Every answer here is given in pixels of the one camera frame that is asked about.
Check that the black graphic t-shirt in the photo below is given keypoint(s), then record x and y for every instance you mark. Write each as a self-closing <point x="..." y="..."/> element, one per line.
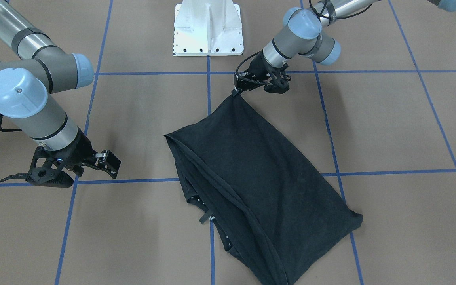
<point x="272" y="208"/>

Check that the brown paper table cover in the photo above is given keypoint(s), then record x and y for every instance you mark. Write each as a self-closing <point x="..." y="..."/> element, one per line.
<point x="379" y="124"/>

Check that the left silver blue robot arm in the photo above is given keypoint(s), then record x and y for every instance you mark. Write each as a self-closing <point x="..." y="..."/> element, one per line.
<point x="302" y="34"/>

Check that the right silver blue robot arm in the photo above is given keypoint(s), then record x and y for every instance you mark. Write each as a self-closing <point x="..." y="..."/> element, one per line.
<point x="26" y="89"/>

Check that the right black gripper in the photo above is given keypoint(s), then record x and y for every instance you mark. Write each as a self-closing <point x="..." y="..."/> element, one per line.
<point x="78" y="148"/>

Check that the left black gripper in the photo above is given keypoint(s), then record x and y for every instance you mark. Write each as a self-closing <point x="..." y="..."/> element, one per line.
<point x="256" y="66"/>

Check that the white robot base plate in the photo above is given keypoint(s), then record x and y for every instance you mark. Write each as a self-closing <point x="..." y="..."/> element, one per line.
<point x="207" y="28"/>

